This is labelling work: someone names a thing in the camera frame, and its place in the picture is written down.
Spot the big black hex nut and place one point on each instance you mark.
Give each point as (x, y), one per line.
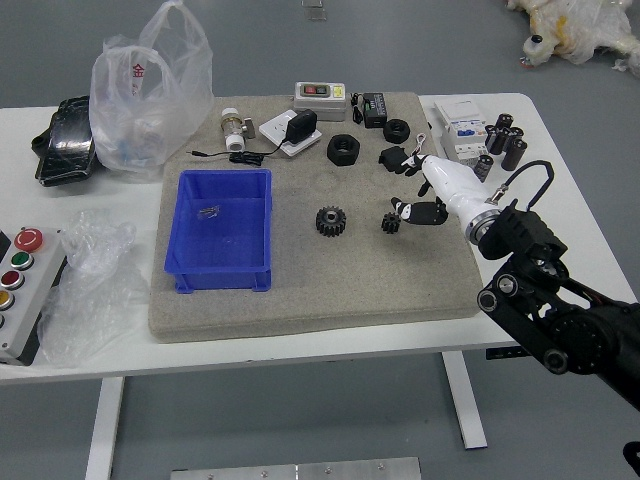
(336, 156)

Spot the white table leg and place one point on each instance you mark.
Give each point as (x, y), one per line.
(102, 430)
(465, 400)

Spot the white circuit breaker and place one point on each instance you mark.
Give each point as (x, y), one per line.
(460, 120)

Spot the small metal clip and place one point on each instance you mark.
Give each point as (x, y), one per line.
(209, 212)

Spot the black plastic tray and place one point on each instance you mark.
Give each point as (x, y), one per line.
(65, 145)

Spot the grey switch box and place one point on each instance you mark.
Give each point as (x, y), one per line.
(320, 107)

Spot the blue plastic box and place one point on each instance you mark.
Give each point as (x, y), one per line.
(220, 280)

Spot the small black gear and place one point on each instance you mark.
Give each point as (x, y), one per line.
(389, 223)

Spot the white wall socket plate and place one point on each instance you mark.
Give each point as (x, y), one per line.
(272, 127)

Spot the grey-brown foam mat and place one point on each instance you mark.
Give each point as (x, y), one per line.
(325, 290)

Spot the metal floor fixture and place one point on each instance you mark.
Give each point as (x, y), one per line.
(315, 10)

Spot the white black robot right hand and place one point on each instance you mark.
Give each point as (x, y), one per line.
(452, 185)

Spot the black table control panel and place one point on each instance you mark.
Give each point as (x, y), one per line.
(502, 352)

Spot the grey push-button control box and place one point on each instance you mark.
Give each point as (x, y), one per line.
(30, 290)

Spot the black power module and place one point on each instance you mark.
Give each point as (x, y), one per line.
(376, 111)

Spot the black plug adapter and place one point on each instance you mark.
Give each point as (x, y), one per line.
(301, 125)

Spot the silver metal plate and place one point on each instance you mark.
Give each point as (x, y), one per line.
(295, 471)

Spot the big black gear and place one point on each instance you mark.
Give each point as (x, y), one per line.
(331, 222)

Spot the plastic-wrapped yellow plush toy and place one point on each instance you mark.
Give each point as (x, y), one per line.
(575, 30)

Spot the black cylindrical capacitor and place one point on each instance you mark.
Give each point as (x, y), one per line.
(499, 144)
(491, 136)
(484, 166)
(514, 155)
(505, 122)
(516, 134)

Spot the brass valve white fitting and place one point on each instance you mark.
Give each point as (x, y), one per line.
(232, 130)

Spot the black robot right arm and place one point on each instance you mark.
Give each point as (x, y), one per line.
(520, 235)

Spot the clear crumpled plastic bag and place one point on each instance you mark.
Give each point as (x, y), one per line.
(95, 280)

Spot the white plastic bag red print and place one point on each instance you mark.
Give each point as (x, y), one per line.
(150, 100)

